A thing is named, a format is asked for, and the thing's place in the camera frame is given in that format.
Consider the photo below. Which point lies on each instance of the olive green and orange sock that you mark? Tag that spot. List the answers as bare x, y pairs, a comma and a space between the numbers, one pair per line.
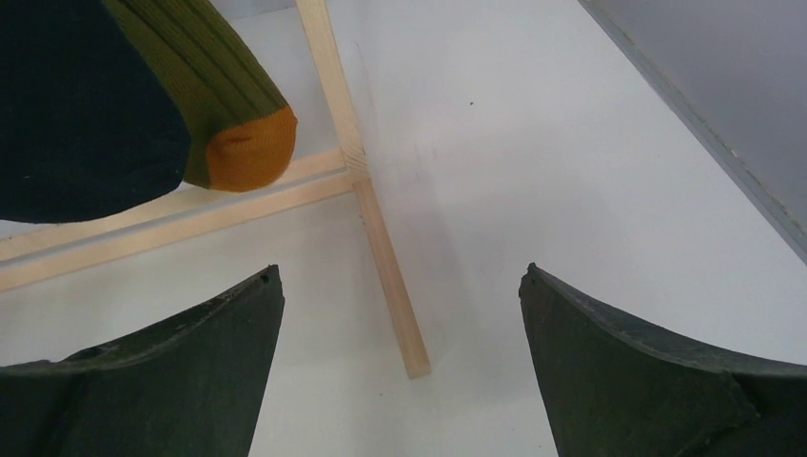
242, 129

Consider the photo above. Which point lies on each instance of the navy sock with santa cuff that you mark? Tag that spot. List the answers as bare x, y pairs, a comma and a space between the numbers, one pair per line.
87, 130

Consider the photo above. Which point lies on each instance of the wooden clothes rack frame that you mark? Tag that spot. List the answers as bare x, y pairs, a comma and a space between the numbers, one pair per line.
47, 253

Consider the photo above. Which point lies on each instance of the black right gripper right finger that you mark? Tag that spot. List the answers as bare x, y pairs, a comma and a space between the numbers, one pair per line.
614, 384

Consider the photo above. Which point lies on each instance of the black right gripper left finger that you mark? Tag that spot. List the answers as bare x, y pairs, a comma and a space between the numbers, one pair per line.
192, 384

